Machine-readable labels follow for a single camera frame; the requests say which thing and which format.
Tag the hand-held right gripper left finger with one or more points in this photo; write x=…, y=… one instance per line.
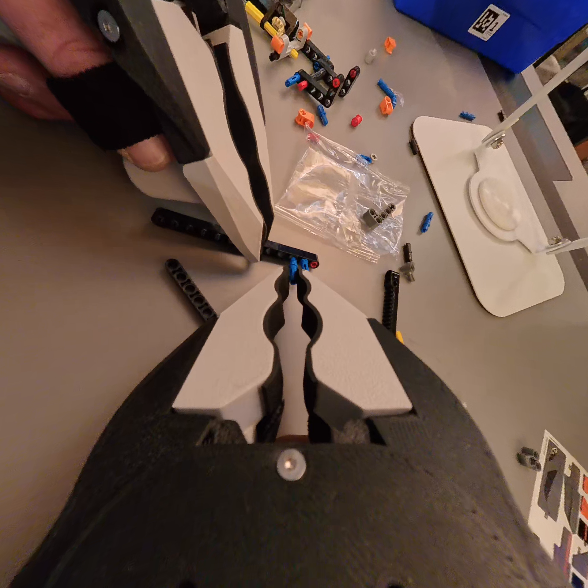
x=225, y=367

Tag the sticker sheet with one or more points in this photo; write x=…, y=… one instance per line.
x=560, y=505

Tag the blue lego axle connector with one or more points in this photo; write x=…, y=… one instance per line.
x=364, y=159

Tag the red lego pin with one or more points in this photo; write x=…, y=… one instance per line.
x=312, y=138

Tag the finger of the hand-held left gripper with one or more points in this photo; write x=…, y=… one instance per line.
x=229, y=211
x=254, y=99

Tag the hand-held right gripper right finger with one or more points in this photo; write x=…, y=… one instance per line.
x=358, y=367

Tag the dark grey lego pin connector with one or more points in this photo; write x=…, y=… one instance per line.
x=529, y=459

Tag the long blue lego pin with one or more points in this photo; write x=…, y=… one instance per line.
x=427, y=222

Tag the black lego pin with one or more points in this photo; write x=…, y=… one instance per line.
x=408, y=252

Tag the black lego gear rack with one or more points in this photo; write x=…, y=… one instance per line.
x=391, y=298

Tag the orange lego connector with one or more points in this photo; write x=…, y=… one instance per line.
x=304, y=118
x=387, y=106
x=390, y=45

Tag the pale grey lego tube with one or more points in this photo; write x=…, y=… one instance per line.
x=371, y=56

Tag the blue storage bin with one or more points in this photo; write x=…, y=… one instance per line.
x=459, y=23

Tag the clear plastic zip bag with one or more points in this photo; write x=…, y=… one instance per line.
x=330, y=197

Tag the dark grey lego angle beam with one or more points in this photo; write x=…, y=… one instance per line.
x=377, y=216

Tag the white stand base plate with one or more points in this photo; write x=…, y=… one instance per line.
x=450, y=206

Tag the black lego frame assembly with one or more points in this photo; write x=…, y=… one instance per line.
x=321, y=73

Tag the red lego connector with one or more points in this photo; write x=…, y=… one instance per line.
x=357, y=120

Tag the bent blue lego connector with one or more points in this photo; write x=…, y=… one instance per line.
x=388, y=89

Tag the person's left hand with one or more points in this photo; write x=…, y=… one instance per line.
x=46, y=36

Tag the long black lego beam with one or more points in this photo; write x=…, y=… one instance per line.
x=183, y=227
x=190, y=289

